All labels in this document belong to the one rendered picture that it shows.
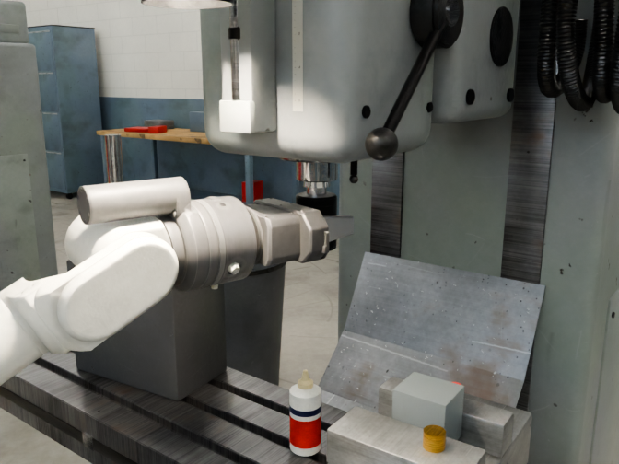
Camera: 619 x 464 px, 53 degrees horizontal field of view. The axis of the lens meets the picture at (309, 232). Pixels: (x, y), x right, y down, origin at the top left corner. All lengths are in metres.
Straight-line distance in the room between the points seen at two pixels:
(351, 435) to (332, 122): 0.31
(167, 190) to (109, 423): 0.44
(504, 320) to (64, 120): 7.19
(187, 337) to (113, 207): 0.41
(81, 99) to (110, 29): 0.91
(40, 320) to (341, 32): 0.35
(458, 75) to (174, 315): 0.50
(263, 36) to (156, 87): 6.92
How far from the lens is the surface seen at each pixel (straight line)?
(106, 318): 0.55
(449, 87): 0.73
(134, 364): 1.00
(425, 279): 1.06
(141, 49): 7.68
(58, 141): 7.94
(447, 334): 1.03
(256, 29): 0.59
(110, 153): 1.00
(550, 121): 0.96
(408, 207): 1.07
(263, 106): 0.59
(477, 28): 0.76
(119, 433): 0.92
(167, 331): 0.93
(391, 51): 0.63
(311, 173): 0.68
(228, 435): 0.88
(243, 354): 2.71
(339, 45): 0.57
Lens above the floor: 1.39
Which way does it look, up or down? 14 degrees down
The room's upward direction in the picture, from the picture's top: straight up
